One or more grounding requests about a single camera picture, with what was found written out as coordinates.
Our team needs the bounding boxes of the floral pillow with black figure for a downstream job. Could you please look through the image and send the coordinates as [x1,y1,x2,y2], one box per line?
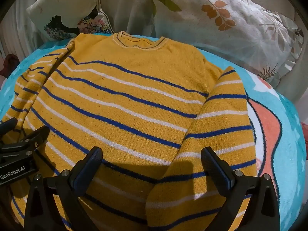
[26,0,115,41]

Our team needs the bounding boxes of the turquoise printed blanket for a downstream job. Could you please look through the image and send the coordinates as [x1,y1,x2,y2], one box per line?
[0,32,308,231]

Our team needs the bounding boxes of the white cloth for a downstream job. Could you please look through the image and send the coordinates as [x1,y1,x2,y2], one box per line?
[95,0,157,39]

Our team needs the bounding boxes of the red and white object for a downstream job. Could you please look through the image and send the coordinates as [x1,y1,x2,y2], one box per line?
[301,121,308,150]

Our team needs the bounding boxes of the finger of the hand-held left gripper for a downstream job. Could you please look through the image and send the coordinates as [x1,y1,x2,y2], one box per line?
[0,126,50,160]
[0,117,19,139]

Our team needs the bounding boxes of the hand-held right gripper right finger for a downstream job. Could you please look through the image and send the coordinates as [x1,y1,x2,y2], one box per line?
[201,147,281,231]

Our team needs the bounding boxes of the dark red cloth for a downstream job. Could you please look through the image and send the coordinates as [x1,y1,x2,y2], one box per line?
[3,54,20,78]

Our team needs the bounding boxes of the white leaf print pillow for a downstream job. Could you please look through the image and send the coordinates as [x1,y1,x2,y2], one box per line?
[143,0,304,89]

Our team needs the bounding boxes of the yellow striped sweater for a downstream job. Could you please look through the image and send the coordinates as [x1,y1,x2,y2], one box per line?
[0,31,259,231]

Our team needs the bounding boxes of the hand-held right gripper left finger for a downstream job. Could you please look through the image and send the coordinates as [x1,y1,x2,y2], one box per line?
[24,146,104,231]

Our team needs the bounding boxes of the white ribbed curtain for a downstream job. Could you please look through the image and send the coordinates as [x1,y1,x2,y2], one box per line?
[0,3,34,62]

